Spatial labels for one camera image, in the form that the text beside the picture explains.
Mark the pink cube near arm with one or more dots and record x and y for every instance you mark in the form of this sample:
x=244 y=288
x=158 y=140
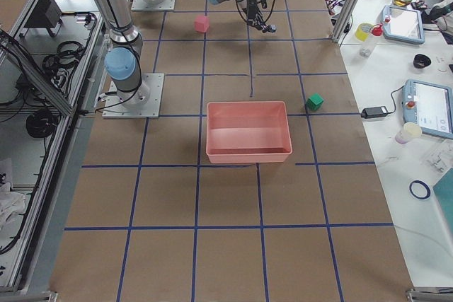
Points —
x=201 y=24

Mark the green cube middle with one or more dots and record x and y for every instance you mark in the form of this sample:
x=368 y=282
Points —
x=314 y=102

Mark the yellow tape roll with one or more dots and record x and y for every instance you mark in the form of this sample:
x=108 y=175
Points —
x=363 y=30

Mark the pink plastic bin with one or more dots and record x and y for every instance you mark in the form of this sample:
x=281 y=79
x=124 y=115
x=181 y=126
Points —
x=247 y=132

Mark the squeeze bottle red cap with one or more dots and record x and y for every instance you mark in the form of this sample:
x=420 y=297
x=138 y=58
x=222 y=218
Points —
x=374 y=36

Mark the teach pendant upper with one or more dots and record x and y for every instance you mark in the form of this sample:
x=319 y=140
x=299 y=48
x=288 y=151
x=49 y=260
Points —
x=403 y=25

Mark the teach pendant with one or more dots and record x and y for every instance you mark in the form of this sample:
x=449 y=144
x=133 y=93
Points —
x=429 y=106
x=403 y=25

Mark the black power adapter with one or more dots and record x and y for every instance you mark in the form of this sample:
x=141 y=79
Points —
x=374 y=112

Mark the paper cup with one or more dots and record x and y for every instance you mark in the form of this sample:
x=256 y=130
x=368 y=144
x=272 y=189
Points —
x=408 y=132

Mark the teach pendant lower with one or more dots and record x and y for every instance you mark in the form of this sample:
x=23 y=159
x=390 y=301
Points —
x=429 y=106

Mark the white cloth rag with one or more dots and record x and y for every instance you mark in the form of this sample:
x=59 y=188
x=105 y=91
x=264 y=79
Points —
x=12 y=203

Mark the aluminium frame post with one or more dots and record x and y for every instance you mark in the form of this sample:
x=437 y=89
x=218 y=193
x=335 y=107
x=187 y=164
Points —
x=350 y=1

